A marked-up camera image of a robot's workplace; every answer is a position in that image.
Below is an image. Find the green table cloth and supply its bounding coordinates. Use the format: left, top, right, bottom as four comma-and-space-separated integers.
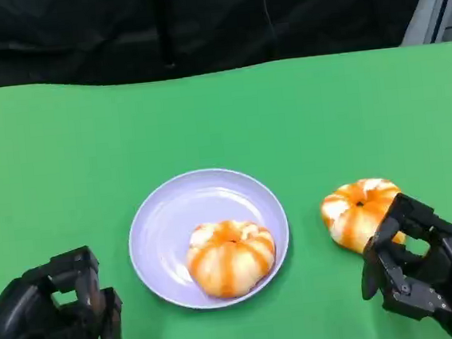
0, 41, 452, 339

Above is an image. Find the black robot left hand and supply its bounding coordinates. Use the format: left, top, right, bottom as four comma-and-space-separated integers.
0, 242, 127, 339

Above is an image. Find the black backdrop curtain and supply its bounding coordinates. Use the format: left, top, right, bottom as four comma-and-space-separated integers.
0, 0, 440, 97

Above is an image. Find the thin hanging black cable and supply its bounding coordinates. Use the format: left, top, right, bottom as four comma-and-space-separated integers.
260, 0, 280, 61

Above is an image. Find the lilac plate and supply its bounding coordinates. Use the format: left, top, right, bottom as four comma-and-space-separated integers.
121, 161, 297, 317

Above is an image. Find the orange white toy bread roll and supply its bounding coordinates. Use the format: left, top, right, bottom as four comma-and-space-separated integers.
183, 215, 281, 303
317, 175, 409, 258

